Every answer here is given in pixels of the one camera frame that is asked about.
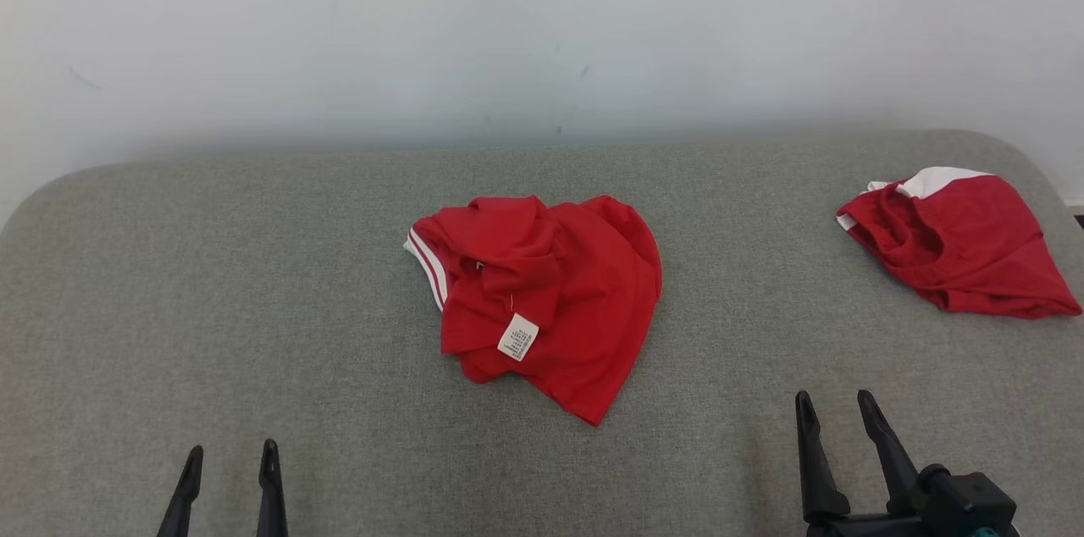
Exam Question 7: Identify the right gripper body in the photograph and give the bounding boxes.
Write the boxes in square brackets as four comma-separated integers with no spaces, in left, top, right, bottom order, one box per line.
[805,465,1017,537]

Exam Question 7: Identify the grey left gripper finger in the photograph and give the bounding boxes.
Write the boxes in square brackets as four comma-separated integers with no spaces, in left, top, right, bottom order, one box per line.
[257,439,289,537]
[157,446,204,537]

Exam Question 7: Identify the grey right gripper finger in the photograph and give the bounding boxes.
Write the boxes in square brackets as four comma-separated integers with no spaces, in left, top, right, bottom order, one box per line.
[857,390,920,514]
[794,390,850,523]

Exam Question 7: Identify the red shirt with striped cuffs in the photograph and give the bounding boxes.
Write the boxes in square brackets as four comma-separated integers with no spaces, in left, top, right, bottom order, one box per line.
[404,195,664,428]

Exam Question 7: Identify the red shorts with white panel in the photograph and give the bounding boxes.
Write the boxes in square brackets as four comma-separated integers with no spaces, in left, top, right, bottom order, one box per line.
[836,167,1083,319]

